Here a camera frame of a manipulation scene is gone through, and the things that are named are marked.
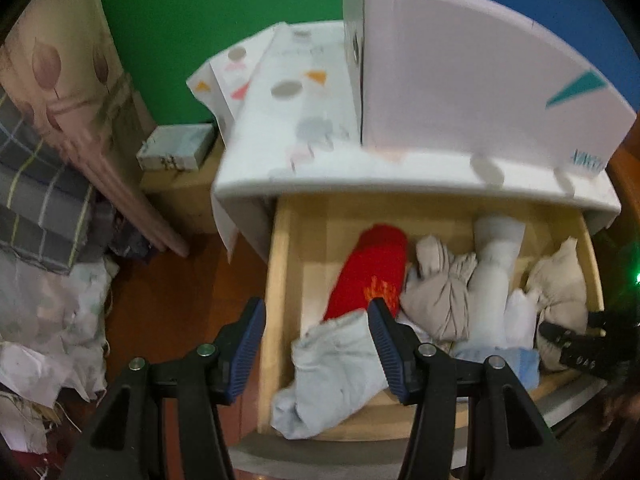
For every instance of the pink floral curtain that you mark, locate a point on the pink floral curtain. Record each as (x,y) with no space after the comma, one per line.
(65,60)

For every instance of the pale blue-grey underwear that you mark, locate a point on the pale blue-grey underwear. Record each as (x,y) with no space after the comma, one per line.
(335,370)

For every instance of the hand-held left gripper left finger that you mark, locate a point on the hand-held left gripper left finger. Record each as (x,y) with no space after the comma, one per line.
(245,350)

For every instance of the small pale blue box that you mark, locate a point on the small pale blue box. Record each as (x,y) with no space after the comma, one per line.
(175,145)

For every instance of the wooden drawer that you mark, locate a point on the wooden drawer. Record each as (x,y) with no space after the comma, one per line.
(320,230)

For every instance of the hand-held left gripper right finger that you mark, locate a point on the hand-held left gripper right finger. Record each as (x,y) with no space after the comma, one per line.
(392,355)

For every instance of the light grey sock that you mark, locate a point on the light grey sock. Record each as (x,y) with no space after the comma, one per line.
(520,317)

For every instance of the cream underwear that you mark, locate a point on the cream underwear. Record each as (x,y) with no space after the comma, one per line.
(560,280)

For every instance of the white nightstand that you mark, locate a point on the white nightstand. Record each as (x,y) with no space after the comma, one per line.
(252,220)

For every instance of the beige knotted underwear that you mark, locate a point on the beige knotted underwear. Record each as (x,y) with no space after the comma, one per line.
(440,295)

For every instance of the grey plaid blanket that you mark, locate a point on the grey plaid blanket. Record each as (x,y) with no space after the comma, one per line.
(45,200)

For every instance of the white cardboard box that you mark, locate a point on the white cardboard box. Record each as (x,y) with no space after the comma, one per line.
(450,85)

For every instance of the brown cardboard box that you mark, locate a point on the brown cardboard box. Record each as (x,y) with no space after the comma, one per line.
(175,200)

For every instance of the dark blue packet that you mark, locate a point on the dark blue packet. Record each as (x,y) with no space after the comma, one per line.
(132,245)

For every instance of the red underwear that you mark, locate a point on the red underwear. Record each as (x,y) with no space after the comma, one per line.
(367,270)

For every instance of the light blue underwear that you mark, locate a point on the light blue underwear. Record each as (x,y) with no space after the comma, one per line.
(520,365)

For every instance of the pale grey underwear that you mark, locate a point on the pale grey underwear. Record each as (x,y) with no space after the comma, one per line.
(492,270)

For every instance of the green foam mat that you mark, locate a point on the green foam mat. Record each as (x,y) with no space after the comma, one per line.
(200,10)

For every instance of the white floral sheet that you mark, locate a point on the white floral sheet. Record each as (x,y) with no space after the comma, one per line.
(45,310)

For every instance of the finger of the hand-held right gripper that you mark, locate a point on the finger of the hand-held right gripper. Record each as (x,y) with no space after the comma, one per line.
(575,352)
(602,321)

